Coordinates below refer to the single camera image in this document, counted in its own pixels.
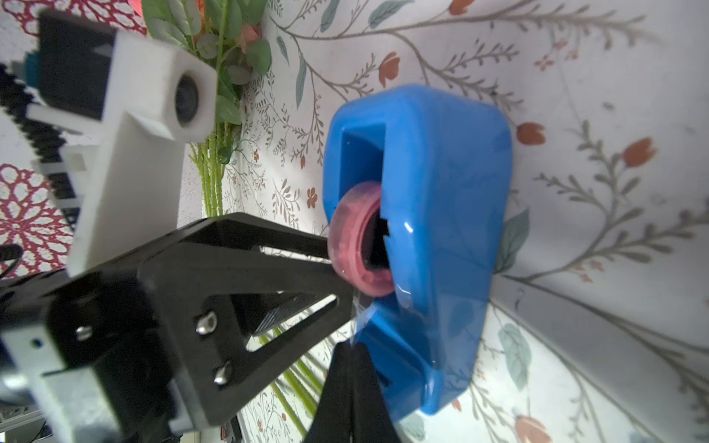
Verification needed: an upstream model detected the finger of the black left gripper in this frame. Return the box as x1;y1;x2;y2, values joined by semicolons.
138;213;355;426

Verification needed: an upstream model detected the mixed pastel flower bouquet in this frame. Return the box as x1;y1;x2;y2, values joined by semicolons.
129;0;328;439

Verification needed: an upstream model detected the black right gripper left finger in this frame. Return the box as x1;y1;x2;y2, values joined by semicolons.
303;341;353;443

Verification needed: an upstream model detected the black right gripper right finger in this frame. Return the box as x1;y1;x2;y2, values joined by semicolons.
352;343;401;443

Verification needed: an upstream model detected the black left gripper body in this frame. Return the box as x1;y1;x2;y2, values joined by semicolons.
1;271;175;442

